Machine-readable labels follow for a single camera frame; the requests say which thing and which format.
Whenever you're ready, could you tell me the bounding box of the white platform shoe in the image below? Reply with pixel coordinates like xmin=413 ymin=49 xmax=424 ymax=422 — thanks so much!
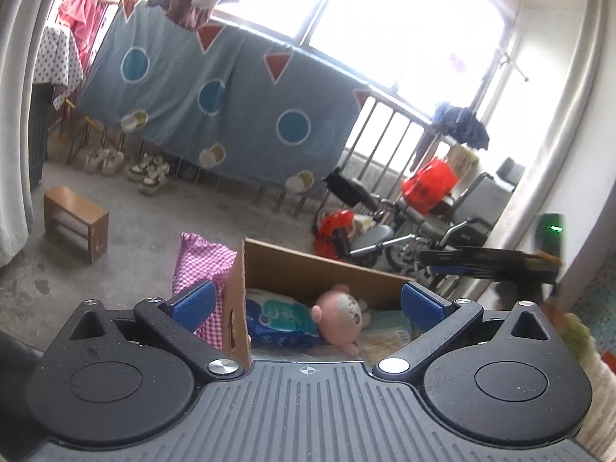
xmin=84 ymin=148 xmax=109 ymax=172
xmin=99 ymin=151 xmax=126 ymax=177

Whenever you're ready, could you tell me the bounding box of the teal patterned cloth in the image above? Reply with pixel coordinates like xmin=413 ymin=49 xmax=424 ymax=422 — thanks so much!
xmin=572 ymin=274 xmax=616 ymax=362

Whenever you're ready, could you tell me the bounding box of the brown cardboard box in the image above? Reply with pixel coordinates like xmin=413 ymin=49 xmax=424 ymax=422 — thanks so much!
xmin=221 ymin=237 xmax=420 ymax=367

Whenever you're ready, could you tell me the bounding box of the black padded mobility chair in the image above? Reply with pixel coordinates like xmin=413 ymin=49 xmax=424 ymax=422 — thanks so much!
xmin=323 ymin=169 xmax=434 ymax=271

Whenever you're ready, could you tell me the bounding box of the metal window railing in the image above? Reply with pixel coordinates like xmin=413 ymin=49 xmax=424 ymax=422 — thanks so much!
xmin=344 ymin=94 xmax=437 ymax=180

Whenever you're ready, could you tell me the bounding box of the blue printed blanket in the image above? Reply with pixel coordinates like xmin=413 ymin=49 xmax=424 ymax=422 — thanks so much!
xmin=77 ymin=0 xmax=374 ymax=186

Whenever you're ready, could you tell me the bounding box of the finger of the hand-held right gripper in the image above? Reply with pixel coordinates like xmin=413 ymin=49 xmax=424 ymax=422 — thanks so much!
xmin=427 ymin=264 xmax=535 ymax=281
xmin=421 ymin=245 xmax=535 ymax=265

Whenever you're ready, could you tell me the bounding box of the dark bin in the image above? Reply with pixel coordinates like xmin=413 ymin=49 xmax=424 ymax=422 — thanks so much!
xmin=28 ymin=82 xmax=53 ymax=189

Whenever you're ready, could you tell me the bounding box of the polka dot cloth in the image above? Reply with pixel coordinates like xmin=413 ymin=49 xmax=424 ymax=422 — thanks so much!
xmin=33 ymin=24 xmax=85 ymax=112

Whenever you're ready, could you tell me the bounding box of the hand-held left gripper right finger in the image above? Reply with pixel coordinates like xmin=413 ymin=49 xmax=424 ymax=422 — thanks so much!
xmin=373 ymin=283 xmax=555 ymax=381

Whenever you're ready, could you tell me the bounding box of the red plastic bag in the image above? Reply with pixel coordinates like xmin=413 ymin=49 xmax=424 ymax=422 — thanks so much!
xmin=402 ymin=156 xmax=459 ymax=214

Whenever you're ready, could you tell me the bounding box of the small wooden stool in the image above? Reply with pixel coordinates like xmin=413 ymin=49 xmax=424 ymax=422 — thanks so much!
xmin=43 ymin=185 xmax=110 ymax=265

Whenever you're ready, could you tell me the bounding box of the dark blue wipes pack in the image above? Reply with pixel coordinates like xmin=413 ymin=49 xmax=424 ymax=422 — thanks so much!
xmin=244 ymin=288 xmax=321 ymax=352

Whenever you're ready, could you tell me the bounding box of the cotton swab pack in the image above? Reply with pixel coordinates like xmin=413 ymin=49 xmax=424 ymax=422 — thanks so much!
xmin=358 ymin=327 xmax=415 ymax=362

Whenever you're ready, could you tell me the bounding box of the dark blue hanging garment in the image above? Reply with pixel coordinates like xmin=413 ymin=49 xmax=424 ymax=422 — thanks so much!
xmin=416 ymin=102 xmax=491 ymax=174

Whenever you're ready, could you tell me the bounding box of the teal cloth pack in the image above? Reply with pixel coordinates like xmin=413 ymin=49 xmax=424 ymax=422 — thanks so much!
xmin=368 ymin=309 xmax=410 ymax=336

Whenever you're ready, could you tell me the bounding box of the pink plush toy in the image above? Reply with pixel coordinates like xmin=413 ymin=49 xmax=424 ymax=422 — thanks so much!
xmin=310 ymin=285 xmax=372 ymax=357

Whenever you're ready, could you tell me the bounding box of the wheelchair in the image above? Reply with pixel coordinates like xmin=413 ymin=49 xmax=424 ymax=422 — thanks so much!
xmin=385 ymin=156 xmax=528 ymax=295

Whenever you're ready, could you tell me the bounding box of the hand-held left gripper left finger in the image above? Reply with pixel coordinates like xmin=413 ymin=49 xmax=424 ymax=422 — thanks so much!
xmin=67 ymin=279 xmax=244 ymax=380

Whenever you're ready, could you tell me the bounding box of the red bag with dark print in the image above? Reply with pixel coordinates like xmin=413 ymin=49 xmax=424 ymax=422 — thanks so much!
xmin=313 ymin=210 xmax=357 ymax=262

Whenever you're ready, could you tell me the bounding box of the beige hanging towel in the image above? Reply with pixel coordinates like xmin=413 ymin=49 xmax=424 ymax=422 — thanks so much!
xmin=445 ymin=143 xmax=481 ymax=174

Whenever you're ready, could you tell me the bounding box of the pink checkered tablecloth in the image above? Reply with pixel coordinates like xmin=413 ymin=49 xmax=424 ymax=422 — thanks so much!
xmin=171 ymin=232 xmax=238 ymax=352

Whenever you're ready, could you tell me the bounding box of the white curtain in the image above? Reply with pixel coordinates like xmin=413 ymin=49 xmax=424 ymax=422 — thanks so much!
xmin=0 ymin=0 xmax=74 ymax=266

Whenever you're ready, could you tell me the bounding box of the pink hanging garment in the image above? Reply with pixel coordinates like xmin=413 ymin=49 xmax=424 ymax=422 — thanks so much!
xmin=59 ymin=0 xmax=117 ymax=76

